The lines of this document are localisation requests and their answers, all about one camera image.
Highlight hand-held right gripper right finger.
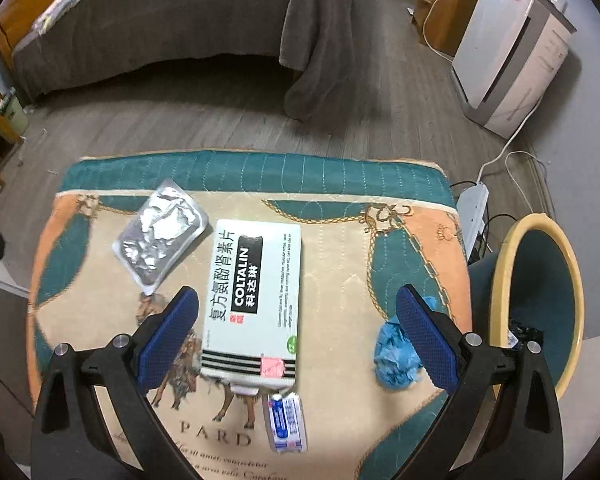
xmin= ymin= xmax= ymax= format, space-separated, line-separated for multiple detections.
xmin=392 ymin=284 xmax=563 ymax=480

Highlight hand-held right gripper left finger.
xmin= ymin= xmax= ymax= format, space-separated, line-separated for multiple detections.
xmin=32 ymin=285 xmax=203 ymax=480

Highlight white medicine box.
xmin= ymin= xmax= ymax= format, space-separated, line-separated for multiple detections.
xmin=200 ymin=218 xmax=303 ymax=393

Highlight black plastic bag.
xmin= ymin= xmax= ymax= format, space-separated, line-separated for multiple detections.
xmin=505 ymin=322 xmax=546 ymax=348

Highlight teal bin with yellow rim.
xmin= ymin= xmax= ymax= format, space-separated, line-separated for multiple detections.
xmin=467 ymin=213 xmax=586 ymax=398

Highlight blue crumpled paper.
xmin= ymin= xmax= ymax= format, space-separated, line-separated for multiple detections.
xmin=372 ymin=296 xmax=437 ymax=388

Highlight silver foil blister pack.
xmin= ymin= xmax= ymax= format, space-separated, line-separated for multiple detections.
xmin=112 ymin=179 xmax=211 ymax=296

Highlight printed teal orange mat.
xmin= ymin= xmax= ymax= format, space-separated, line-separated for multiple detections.
xmin=25 ymin=152 xmax=473 ymax=480

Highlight white power strip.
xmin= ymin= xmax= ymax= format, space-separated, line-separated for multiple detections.
xmin=455 ymin=182 xmax=491 ymax=261

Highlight pale green container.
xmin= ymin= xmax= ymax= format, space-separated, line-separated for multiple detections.
xmin=0 ymin=87 xmax=31 ymax=136

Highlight small blue white packet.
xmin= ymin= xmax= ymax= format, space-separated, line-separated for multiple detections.
xmin=262 ymin=392 xmax=308 ymax=453

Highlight bed with grey blanket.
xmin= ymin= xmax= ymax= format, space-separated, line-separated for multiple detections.
xmin=12 ymin=0 xmax=381 ymax=122

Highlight white air purifier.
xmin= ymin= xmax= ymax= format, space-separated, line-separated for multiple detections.
xmin=451 ymin=0 xmax=578 ymax=138

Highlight wooden cabinet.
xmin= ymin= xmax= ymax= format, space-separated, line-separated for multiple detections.
xmin=412 ymin=0 xmax=481 ymax=58

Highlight black power cables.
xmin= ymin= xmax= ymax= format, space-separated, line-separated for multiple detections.
xmin=450 ymin=180 xmax=518 ymax=258

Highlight white power cable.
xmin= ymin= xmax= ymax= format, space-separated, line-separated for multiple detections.
xmin=477 ymin=80 xmax=556 ymax=216

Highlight wooden bed frame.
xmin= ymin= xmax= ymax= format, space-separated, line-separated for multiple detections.
xmin=0 ymin=0 xmax=106 ymax=56

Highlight white cabinet cable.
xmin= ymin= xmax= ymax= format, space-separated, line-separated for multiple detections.
xmin=420 ymin=0 xmax=470 ymax=61

